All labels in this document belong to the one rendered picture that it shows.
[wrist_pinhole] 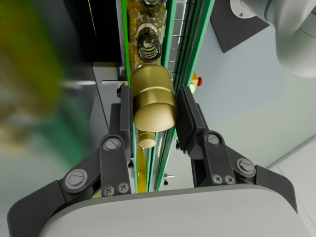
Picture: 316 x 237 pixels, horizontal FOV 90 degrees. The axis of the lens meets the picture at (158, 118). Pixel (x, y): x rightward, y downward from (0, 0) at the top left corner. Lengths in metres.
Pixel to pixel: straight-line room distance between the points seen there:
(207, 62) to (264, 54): 0.30
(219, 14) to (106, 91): 0.55
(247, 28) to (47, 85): 0.83
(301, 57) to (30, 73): 0.54
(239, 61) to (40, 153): 0.96
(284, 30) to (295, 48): 0.08
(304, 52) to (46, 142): 0.55
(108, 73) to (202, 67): 0.56
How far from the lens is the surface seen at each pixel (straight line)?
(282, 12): 0.62
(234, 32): 0.88
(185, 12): 0.47
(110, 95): 0.60
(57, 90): 0.25
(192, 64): 0.44
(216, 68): 0.98
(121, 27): 0.47
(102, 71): 0.54
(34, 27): 0.23
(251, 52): 1.02
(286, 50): 0.56
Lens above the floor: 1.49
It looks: 40 degrees down
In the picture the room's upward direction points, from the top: 172 degrees clockwise
